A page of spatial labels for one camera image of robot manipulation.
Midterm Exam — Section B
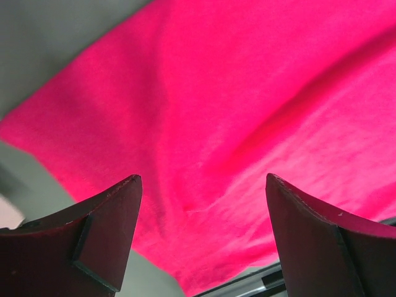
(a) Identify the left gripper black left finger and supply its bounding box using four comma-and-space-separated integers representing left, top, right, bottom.
1, 175, 142, 296

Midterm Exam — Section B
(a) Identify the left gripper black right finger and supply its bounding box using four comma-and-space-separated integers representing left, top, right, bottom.
265, 174, 395, 297

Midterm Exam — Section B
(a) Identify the red t-shirt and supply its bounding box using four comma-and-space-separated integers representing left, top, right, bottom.
1, 1, 395, 296

